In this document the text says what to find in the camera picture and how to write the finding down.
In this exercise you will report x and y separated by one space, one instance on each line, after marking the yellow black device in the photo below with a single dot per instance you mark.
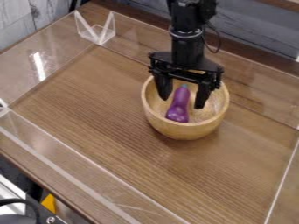
44 210

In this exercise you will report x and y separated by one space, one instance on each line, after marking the clear acrylic table barrier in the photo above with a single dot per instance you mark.
75 132

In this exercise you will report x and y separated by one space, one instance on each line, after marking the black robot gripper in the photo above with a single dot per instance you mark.
186 64

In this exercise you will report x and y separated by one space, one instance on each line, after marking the clear acrylic corner bracket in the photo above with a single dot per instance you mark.
99 34

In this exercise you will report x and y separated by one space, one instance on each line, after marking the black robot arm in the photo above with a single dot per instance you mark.
191 15

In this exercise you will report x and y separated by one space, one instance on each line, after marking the brown wooden bowl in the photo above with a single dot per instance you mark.
205 120

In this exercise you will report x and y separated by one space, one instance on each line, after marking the purple toy eggplant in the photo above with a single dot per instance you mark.
178 111

